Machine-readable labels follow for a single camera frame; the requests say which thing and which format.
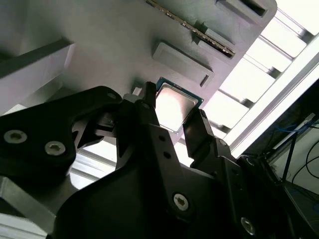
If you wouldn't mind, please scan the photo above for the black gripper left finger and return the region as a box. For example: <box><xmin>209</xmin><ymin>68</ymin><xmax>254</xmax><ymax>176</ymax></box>
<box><xmin>0</xmin><ymin>81</ymin><xmax>199</xmax><ymax>221</ymax></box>

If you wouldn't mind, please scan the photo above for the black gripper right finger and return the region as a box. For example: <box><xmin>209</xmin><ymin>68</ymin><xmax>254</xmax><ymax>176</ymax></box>
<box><xmin>183</xmin><ymin>109</ymin><xmax>282</xmax><ymax>239</ymax></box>

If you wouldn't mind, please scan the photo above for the silver CPU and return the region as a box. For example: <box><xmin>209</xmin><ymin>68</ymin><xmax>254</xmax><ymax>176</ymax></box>
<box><xmin>154</xmin><ymin>76</ymin><xmax>205</xmax><ymax>134</ymax></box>

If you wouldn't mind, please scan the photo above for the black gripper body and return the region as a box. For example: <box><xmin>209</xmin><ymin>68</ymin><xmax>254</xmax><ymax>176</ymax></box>
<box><xmin>49</xmin><ymin>165</ymin><xmax>240</xmax><ymax>239</ymax></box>

